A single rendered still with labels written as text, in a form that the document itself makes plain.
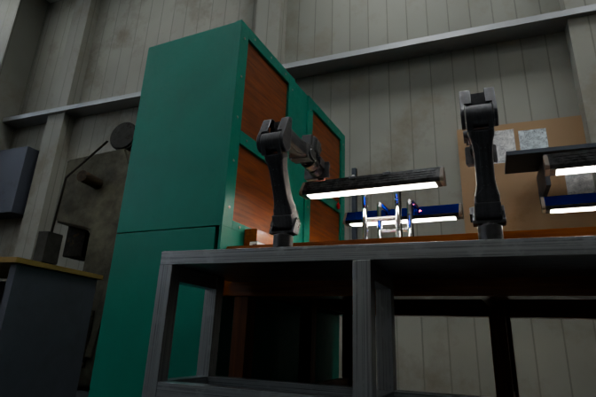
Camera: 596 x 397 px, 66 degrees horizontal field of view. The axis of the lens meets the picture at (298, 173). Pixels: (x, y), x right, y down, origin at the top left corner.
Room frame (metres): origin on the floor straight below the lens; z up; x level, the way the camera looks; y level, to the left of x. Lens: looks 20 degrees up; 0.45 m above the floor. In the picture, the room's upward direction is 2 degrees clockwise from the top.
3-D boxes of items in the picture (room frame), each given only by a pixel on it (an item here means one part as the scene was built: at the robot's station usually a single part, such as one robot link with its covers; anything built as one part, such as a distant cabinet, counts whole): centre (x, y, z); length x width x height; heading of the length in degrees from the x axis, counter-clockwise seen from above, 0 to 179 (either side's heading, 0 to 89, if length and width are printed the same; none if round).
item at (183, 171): (2.45, 0.23, 1.32); 1.36 x 0.55 x 0.95; 154
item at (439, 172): (1.85, -0.30, 1.08); 0.62 x 0.08 x 0.07; 64
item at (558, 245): (1.54, -0.34, 0.65); 1.20 x 0.90 x 0.04; 68
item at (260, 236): (1.99, 0.12, 0.83); 0.30 x 0.06 x 0.07; 154
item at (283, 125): (1.43, 0.03, 1.05); 0.30 x 0.09 x 0.12; 158
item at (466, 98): (1.20, -0.52, 1.05); 0.30 x 0.09 x 0.12; 158
